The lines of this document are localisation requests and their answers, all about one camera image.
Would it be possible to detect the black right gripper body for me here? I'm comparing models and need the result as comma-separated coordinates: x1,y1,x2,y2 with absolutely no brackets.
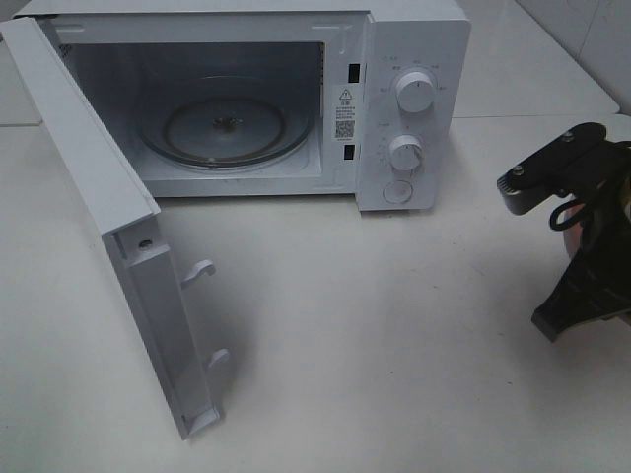
531,141,630,341

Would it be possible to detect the round white door release button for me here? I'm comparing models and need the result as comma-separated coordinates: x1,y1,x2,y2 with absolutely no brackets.
383,180,413,204

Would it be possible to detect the white microwave door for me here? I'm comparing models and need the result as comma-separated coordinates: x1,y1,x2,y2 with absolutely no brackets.
1,17,230,439

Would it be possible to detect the pink round plate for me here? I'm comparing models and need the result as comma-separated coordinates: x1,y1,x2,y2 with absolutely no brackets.
563,204,590,259

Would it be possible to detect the lower white timer knob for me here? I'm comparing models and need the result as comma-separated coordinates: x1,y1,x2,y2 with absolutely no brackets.
388,135,423,171

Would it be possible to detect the upper white power knob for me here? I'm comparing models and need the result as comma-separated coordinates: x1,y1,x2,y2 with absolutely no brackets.
394,69,437,113

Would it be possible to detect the white microwave oven body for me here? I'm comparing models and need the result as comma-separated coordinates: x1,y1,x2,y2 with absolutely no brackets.
11,1,470,211

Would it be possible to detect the white warning label sticker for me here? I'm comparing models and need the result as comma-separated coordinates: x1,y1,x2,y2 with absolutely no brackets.
331,84,359,143

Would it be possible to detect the glass microwave turntable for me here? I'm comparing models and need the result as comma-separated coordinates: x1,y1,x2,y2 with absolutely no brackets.
138,96,314,169

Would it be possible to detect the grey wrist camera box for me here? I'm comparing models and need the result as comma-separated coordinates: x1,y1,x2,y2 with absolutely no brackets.
497,122,606,216

